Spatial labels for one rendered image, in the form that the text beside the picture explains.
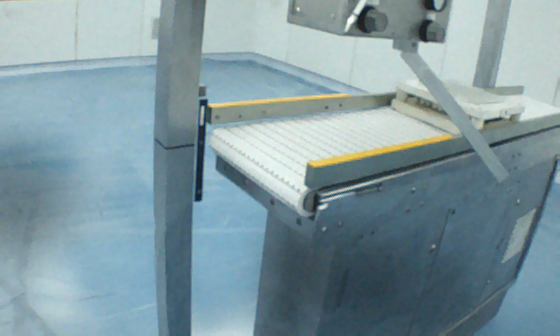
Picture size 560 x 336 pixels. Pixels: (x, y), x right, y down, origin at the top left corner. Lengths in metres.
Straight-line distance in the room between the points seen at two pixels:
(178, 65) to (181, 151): 0.16
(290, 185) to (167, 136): 0.26
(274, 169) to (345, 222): 0.13
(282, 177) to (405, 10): 0.29
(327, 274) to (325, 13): 0.47
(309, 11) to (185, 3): 0.26
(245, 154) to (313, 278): 0.27
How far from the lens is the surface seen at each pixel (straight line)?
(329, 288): 0.85
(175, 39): 0.76
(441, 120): 1.03
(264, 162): 0.70
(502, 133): 1.06
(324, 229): 0.67
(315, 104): 0.95
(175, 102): 0.79
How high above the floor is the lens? 1.18
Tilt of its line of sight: 21 degrees down
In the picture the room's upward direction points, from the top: 7 degrees clockwise
